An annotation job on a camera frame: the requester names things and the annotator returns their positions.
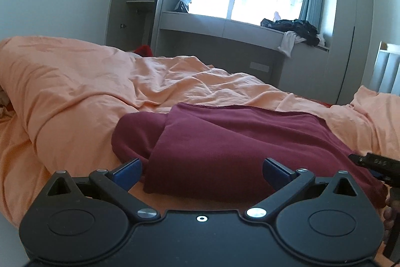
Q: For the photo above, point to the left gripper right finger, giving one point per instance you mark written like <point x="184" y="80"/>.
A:
<point x="313" y="220"/>

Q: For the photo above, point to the pile of dark clothes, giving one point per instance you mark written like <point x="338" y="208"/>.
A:
<point x="302" y="28"/>

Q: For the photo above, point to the white cloth hanging off ledge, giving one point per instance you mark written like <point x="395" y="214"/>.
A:
<point x="290" y="38"/>

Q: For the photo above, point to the dark red knit garment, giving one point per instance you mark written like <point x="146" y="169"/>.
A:
<point x="217" y="153"/>

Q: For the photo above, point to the red object on floor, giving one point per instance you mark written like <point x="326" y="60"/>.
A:
<point x="144" y="51"/>

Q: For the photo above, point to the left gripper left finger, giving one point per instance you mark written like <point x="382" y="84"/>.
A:
<point x="83" y="220"/>

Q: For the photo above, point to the orange duvet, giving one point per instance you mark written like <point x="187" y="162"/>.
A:
<point x="68" y="96"/>

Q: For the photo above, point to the person's right hand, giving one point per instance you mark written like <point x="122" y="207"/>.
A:
<point x="389" y="215"/>

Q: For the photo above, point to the tall grey closet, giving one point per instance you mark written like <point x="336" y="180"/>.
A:
<point x="348" y="27"/>

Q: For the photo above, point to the grey padded headboard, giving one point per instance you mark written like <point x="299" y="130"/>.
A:
<point x="385" y="77"/>

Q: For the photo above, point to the grey window seat cabinet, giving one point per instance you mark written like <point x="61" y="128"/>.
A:
<point x="238" y="47"/>

